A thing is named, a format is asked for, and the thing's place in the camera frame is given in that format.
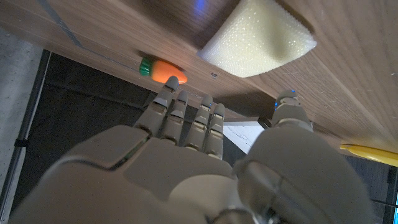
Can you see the black backdrop stand pole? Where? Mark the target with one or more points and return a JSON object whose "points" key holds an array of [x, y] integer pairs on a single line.
{"points": [[26, 124]]}

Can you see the orange toy carrot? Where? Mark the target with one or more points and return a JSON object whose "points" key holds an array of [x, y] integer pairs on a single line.
{"points": [[163, 71]]}

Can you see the yellow toy banana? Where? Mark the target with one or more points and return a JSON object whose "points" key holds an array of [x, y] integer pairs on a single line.
{"points": [[373, 154]]}

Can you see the beige sponge piece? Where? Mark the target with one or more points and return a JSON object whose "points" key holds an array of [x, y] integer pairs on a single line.
{"points": [[255, 43]]}

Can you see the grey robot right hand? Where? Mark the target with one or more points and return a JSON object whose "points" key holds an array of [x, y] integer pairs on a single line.
{"points": [[186, 174]]}

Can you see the small black-framed whiteboard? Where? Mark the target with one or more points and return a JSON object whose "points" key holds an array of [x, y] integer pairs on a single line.
{"points": [[242, 135]]}

